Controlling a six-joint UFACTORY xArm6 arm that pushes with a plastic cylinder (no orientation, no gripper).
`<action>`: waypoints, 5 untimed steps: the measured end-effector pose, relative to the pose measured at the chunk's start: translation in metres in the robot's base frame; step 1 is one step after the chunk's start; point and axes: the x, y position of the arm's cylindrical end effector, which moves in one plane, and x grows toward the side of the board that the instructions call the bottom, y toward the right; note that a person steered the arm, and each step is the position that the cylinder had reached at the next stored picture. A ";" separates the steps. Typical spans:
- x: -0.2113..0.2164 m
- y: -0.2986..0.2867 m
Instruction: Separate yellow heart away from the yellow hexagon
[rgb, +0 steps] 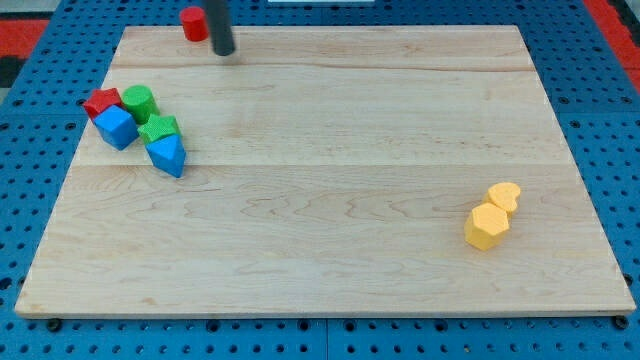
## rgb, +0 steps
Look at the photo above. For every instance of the yellow hexagon block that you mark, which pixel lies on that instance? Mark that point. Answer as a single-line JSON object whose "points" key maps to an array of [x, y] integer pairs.
{"points": [[486, 226]]}

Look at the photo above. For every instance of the yellow heart block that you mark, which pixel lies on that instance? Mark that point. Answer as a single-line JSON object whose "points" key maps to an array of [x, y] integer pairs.
{"points": [[504, 195]]}

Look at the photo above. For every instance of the light wooden board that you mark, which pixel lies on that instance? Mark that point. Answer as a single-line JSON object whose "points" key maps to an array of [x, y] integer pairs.
{"points": [[329, 174]]}

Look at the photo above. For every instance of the blue triangle block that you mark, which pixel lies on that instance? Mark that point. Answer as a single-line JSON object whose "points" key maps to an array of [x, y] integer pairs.
{"points": [[168, 154]]}

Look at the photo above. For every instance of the green star block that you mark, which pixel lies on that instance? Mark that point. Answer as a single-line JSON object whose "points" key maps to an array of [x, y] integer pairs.
{"points": [[158, 127]]}

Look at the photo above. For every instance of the red cylinder block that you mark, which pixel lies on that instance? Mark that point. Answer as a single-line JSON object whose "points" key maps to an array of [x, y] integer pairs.
{"points": [[193, 21]]}

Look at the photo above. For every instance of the green cylinder block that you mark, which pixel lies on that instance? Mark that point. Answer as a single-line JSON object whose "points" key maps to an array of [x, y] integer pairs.
{"points": [[139, 101]]}

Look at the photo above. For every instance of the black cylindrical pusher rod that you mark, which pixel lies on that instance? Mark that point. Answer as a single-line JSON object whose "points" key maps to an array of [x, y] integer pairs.
{"points": [[220, 26]]}

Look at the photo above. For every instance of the blue cube block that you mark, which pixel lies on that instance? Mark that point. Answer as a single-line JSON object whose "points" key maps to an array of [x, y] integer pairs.
{"points": [[117, 127]]}

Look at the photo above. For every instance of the red star block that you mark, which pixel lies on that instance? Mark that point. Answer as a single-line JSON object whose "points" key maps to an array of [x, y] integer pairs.
{"points": [[100, 100]]}

